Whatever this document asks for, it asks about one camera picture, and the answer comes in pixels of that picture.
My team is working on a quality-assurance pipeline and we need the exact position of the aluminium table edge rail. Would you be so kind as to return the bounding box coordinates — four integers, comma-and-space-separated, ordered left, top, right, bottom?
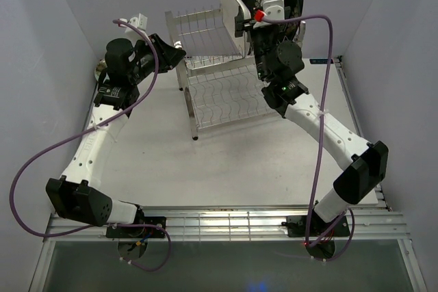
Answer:
43, 210, 411, 242

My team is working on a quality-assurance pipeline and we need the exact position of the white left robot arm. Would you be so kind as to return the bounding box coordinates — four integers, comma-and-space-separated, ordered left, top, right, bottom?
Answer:
46, 13, 186, 237

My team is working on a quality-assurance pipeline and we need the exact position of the stainless steel dish rack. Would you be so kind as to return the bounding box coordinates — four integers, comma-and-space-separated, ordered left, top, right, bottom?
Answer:
165, 9, 273, 140

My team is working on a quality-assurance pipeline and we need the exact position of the white rectangular plate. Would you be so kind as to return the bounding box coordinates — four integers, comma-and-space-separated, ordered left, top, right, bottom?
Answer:
220, 0, 251, 57

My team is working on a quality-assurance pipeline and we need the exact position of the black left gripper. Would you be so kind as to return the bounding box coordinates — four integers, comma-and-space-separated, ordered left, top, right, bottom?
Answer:
128, 34, 185, 85

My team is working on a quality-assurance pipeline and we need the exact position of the mint green round plate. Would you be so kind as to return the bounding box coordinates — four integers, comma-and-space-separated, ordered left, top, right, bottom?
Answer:
94, 59, 107, 81

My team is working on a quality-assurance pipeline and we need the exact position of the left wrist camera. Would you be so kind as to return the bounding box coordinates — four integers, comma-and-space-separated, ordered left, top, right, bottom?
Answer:
113, 13, 148, 40

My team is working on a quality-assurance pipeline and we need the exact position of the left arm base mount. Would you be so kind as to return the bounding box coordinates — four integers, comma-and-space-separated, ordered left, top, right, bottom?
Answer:
105, 215, 167, 240

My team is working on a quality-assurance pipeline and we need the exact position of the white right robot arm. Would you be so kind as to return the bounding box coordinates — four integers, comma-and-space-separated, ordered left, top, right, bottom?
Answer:
250, 25, 389, 235

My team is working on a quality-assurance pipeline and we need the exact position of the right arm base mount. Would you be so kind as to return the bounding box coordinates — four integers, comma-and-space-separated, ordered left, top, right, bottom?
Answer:
283, 213, 351, 239

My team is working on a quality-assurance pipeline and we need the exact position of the blue table label sticker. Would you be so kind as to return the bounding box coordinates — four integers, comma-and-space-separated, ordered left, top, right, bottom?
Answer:
309, 58, 333, 65

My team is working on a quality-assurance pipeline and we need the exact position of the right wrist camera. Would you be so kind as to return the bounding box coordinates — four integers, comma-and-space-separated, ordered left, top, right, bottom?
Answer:
253, 0, 285, 29

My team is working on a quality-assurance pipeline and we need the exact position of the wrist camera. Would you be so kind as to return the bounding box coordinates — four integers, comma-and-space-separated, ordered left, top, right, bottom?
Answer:
113, 13, 148, 40
253, 0, 285, 29

